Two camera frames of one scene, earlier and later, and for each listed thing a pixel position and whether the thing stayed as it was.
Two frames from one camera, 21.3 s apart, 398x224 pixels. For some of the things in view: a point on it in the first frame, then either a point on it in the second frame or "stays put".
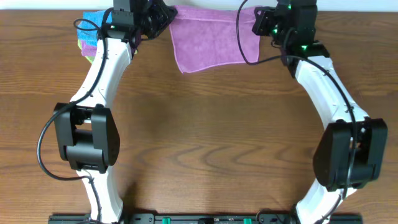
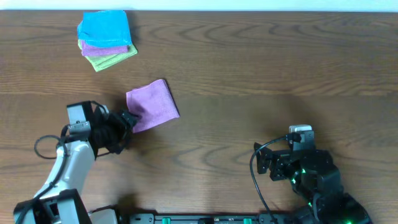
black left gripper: [166, 15] to [123, 123]
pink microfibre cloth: [204, 37] to [154, 103]
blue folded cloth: [97, 17] stays put
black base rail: [204, 219] stays put
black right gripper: [262, 20] to [280, 159]
